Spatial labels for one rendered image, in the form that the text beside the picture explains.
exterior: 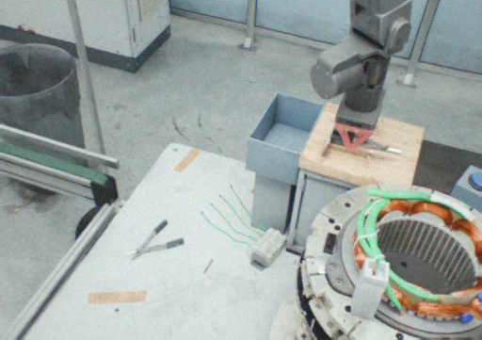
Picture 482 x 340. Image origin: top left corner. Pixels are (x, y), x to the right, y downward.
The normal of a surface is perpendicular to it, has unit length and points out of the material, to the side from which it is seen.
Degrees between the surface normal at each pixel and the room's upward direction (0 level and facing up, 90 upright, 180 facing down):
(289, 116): 90
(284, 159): 90
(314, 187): 90
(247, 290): 0
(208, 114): 0
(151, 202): 0
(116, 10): 90
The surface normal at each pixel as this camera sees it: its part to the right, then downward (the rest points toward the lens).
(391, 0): 0.49, 0.62
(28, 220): 0.04, -0.73
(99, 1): -0.35, 0.63
